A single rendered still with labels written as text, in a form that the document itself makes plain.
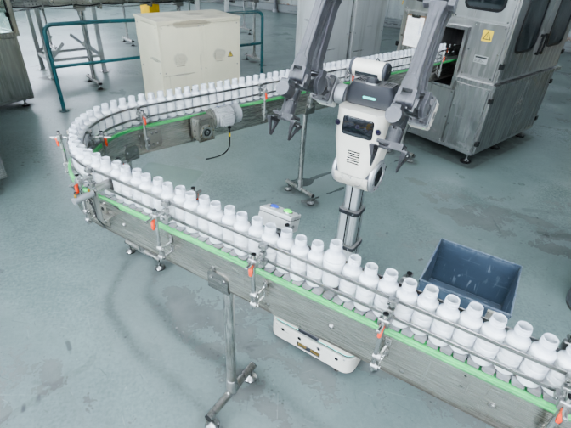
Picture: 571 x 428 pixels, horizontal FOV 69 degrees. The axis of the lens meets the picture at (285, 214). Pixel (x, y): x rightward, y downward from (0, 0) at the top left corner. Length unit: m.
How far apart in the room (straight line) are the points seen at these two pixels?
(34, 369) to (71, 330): 0.28
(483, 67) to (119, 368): 4.06
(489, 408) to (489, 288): 0.66
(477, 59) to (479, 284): 3.16
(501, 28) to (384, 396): 3.47
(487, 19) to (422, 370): 3.81
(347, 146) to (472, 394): 1.09
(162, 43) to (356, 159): 3.61
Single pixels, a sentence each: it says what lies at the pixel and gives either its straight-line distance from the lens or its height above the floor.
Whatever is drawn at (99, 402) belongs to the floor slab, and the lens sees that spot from 2.44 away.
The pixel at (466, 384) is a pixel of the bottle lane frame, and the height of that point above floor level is 0.94.
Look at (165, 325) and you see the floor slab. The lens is 2.67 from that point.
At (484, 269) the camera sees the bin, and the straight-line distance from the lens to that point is 1.88.
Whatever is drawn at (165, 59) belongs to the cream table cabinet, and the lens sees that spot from 5.20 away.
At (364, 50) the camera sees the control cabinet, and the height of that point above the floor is 0.40.
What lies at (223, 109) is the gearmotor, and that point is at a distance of 2.78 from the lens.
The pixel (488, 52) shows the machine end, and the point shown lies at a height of 1.16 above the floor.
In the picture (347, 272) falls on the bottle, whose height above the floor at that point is 1.12.
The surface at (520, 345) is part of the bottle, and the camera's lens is 1.26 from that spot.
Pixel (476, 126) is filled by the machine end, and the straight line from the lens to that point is 4.83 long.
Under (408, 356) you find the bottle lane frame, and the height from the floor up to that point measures 0.94.
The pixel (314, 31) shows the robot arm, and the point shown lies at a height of 1.67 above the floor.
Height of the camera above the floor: 1.95
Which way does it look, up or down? 33 degrees down
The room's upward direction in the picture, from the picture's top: 3 degrees clockwise
